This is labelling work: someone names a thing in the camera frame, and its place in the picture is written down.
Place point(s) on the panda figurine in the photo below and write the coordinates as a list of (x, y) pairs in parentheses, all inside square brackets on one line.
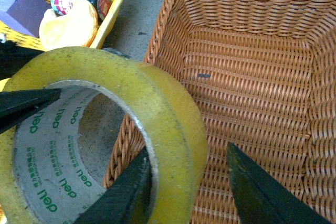
[(14, 57)]

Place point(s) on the brown wicker basket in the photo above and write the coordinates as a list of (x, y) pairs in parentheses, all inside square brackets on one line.
[(262, 73)]

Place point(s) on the purple foam cube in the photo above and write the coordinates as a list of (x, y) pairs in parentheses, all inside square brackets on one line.
[(24, 16)]

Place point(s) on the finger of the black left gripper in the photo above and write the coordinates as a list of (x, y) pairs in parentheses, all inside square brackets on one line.
[(17, 106)]

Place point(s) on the toy bread bun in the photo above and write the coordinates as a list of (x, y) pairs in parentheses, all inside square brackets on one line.
[(76, 28)]

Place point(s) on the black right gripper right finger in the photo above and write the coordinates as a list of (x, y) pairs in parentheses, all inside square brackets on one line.
[(261, 199)]

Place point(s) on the yellow packing tape roll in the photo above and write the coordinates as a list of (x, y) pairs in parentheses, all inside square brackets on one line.
[(52, 161)]

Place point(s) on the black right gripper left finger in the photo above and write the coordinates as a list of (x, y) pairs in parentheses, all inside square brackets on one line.
[(127, 200)]

